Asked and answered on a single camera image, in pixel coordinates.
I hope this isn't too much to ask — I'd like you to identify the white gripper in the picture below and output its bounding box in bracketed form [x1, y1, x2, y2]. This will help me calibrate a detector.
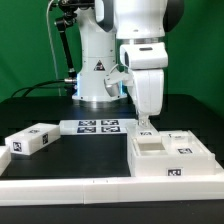
[120, 42, 168, 128]

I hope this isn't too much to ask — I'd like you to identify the white door panel with knob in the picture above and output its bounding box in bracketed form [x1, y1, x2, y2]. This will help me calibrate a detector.
[126, 121, 159, 137]

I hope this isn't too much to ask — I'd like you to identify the white cabinet body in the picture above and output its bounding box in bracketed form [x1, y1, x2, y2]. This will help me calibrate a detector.
[127, 131, 216, 177]

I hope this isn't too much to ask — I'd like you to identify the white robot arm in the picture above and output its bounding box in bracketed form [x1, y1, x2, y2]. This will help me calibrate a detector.
[58, 0, 184, 127]

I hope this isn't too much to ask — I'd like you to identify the white cabinet top block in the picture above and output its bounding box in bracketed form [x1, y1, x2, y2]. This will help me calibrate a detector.
[5, 123, 60, 155]

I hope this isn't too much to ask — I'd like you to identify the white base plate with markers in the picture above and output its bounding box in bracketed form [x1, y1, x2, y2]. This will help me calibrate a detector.
[59, 119, 135, 135]

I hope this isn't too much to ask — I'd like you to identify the white U-shaped fence frame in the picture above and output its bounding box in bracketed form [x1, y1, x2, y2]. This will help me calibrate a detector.
[0, 146, 224, 206]

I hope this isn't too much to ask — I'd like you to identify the black cable bundle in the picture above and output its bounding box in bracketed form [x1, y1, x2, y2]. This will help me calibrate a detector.
[10, 78, 78, 99]

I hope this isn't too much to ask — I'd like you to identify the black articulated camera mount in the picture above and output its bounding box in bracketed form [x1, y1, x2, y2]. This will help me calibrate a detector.
[54, 0, 96, 84]

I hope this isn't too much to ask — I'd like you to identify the white cable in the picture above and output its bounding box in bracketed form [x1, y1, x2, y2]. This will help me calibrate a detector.
[45, 0, 63, 97]

